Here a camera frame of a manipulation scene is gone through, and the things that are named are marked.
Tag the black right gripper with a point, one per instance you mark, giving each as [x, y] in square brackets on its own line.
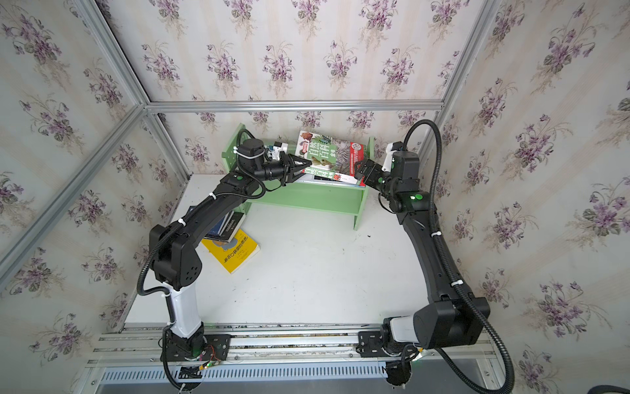
[369, 171]

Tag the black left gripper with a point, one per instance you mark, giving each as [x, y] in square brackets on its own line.
[294, 167]

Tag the green red nature book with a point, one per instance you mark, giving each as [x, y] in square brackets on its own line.
[330, 153]

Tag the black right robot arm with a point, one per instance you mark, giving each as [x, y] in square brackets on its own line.
[447, 320]

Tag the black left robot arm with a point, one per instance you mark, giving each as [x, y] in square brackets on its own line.
[173, 264]

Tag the green wooden bookshelf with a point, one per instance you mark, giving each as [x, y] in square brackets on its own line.
[323, 196]

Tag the black book under blue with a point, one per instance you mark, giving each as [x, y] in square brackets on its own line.
[232, 226]

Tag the dark blue book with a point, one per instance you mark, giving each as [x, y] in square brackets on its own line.
[219, 228]

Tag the yellow book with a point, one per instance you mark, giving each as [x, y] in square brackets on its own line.
[235, 253]

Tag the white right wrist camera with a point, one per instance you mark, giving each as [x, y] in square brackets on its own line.
[389, 153]

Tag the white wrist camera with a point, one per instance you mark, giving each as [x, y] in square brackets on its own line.
[389, 153]
[274, 151]

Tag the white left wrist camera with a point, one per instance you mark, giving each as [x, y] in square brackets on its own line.
[274, 151]

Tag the aluminium frame top bar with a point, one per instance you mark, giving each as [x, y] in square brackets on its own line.
[272, 106]

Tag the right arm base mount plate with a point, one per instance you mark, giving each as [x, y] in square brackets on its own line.
[371, 344]

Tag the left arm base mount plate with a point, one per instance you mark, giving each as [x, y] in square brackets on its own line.
[215, 348]

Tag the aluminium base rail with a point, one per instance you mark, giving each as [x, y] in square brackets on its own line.
[249, 344]

